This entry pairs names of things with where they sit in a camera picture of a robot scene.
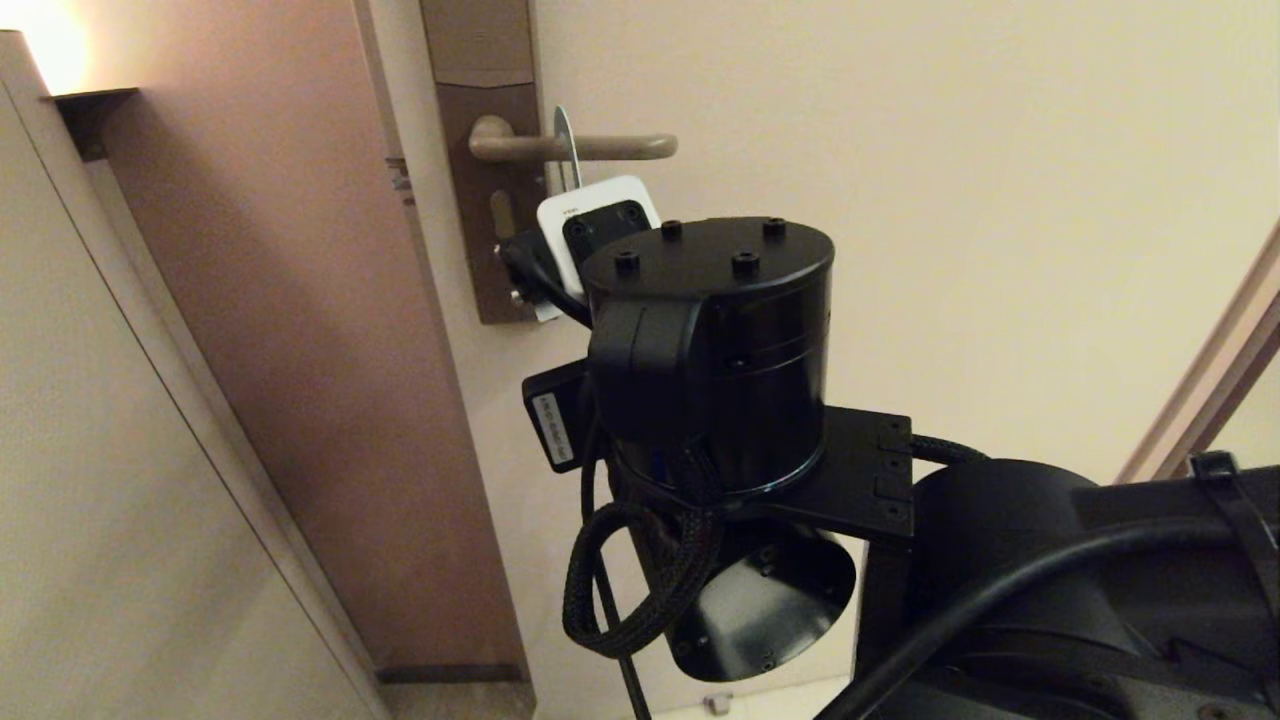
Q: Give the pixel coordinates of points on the small metal door stop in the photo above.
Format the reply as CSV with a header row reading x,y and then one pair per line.
x,y
717,703

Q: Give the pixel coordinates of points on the brown wardrobe door frame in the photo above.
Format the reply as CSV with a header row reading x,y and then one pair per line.
x,y
1210,380

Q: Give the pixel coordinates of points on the cream room door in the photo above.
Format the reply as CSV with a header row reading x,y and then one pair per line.
x,y
1000,250

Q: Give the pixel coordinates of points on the blue and white door hanger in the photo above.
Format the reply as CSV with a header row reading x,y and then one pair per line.
x,y
568,145

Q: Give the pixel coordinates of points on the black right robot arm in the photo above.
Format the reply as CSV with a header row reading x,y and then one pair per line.
x,y
720,370

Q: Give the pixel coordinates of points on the dark wall lamp bracket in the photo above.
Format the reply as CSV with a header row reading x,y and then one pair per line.
x,y
90,115

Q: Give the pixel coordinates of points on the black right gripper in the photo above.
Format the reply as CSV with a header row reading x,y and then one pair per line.
x,y
558,420

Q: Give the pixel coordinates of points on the dark brown baseboard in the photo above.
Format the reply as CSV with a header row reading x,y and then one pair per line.
x,y
450,673

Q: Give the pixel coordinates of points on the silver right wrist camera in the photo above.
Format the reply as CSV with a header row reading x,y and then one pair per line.
x,y
560,215

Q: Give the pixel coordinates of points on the brown door lock plate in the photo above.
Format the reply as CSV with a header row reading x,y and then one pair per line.
x,y
480,60

